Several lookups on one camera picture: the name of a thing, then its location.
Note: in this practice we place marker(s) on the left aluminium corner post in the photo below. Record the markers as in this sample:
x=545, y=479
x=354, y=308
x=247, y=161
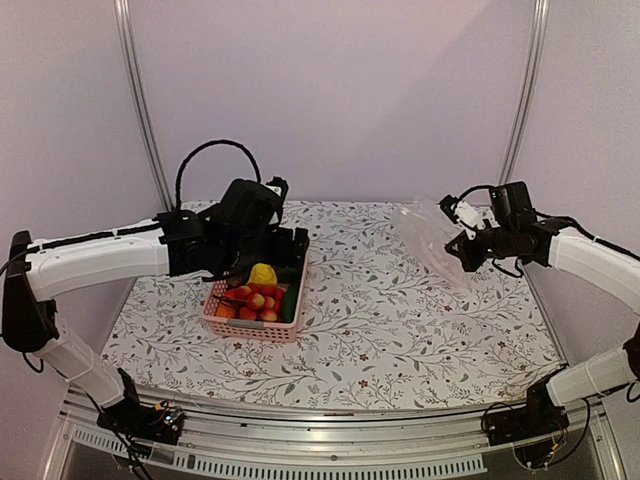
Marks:
x=133, y=72

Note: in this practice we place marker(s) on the pink plastic basket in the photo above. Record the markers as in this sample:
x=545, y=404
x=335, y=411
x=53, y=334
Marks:
x=278, y=332

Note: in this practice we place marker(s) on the aluminium corner post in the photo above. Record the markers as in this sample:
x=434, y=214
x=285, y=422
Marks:
x=532, y=66
x=133, y=72

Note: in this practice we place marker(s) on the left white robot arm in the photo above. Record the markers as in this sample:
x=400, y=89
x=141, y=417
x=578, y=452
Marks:
x=38, y=271

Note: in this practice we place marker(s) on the dark green toy cucumber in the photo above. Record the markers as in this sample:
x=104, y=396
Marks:
x=289, y=303

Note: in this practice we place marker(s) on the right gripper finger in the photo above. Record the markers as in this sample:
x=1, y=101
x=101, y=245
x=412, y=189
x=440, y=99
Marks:
x=470, y=261
x=461, y=243

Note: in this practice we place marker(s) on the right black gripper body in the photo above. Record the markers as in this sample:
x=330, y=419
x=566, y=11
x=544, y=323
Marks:
x=502, y=241

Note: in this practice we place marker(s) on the green toy pepper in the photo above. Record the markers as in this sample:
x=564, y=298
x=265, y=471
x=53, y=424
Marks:
x=287, y=275

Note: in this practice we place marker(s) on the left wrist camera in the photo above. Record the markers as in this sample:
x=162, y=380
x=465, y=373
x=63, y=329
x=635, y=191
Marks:
x=280, y=188

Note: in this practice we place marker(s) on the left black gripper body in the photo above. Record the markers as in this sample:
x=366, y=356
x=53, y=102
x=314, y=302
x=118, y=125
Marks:
x=231, y=255

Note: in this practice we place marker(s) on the clear zip top bag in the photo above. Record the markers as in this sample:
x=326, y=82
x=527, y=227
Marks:
x=425, y=230

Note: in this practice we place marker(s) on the aluminium front rail frame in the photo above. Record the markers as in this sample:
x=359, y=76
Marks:
x=235, y=440

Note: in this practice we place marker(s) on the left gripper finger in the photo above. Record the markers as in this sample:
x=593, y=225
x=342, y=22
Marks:
x=292, y=246
x=250, y=253

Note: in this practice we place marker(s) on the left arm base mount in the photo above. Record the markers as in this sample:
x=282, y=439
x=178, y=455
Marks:
x=160, y=423

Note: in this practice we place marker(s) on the red yellow toy fruit bunch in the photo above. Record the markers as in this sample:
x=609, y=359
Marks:
x=255, y=302

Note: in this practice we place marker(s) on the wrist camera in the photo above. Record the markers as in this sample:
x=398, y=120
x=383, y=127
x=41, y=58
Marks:
x=460, y=212
x=280, y=188

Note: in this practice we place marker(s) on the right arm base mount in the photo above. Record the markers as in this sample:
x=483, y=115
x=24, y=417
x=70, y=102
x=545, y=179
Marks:
x=503, y=423

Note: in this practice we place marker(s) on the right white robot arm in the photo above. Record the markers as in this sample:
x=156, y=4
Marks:
x=589, y=285

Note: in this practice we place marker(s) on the right aluminium corner post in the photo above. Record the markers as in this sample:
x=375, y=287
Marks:
x=532, y=66

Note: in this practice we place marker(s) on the floral table mat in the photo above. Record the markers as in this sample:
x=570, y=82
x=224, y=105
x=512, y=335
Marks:
x=377, y=329

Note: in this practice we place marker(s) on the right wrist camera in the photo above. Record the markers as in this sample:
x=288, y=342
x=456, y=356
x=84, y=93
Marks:
x=460, y=212

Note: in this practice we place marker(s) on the orange toy fruit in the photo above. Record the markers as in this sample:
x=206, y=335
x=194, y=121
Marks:
x=226, y=311

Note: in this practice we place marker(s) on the yellow toy pepper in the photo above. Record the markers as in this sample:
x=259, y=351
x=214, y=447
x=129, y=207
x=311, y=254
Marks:
x=263, y=274

